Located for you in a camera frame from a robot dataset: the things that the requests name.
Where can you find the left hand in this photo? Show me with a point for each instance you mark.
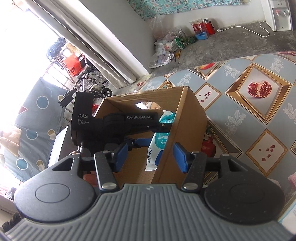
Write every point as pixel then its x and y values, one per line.
pixel 91 178

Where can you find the white water dispenser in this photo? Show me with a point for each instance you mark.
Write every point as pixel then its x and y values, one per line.
pixel 277 14

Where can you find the green can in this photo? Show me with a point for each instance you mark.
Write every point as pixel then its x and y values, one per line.
pixel 179 43

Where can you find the red thermos bottle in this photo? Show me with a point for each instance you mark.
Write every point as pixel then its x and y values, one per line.
pixel 210 28

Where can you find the floral teal wall cloth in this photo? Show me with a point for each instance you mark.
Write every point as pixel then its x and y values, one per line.
pixel 147 9

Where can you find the clear plastic bag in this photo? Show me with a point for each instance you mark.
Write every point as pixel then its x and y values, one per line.
pixel 159 31

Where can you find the blue circle pattern cushion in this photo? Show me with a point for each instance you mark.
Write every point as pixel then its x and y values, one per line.
pixel 27 146

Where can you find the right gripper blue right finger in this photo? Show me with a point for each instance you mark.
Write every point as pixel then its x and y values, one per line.
pixel 193 164

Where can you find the red plastic bag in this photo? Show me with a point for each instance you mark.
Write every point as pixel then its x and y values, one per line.
pixel 74 64

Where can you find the white teal wet wipes pack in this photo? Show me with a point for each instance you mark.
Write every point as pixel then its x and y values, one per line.
pixel 159 141

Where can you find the red snack packet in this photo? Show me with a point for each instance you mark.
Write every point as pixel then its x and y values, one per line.
pixel 198 26

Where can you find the fruit pattern tablecloth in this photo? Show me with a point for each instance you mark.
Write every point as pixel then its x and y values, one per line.
pixel 250 106

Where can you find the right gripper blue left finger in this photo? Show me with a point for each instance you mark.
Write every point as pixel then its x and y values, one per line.
pixel 107 163

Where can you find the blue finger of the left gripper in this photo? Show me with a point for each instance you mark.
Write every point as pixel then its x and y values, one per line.
pixel 138 142
pixel 158 157

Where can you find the blue plastic bowl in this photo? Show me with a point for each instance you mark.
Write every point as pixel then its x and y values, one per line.
pixel 201 36

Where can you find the grey curtain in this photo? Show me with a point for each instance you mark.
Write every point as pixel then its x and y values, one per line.
pixel 110 33

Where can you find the wheelchair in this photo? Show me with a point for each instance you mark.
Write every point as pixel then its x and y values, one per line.
pixel 90 79

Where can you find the white plastic bag pile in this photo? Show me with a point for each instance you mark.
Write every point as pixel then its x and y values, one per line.
pixel 164 53

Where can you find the brown cardboard box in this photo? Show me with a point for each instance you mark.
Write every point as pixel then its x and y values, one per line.
pixel 179 113

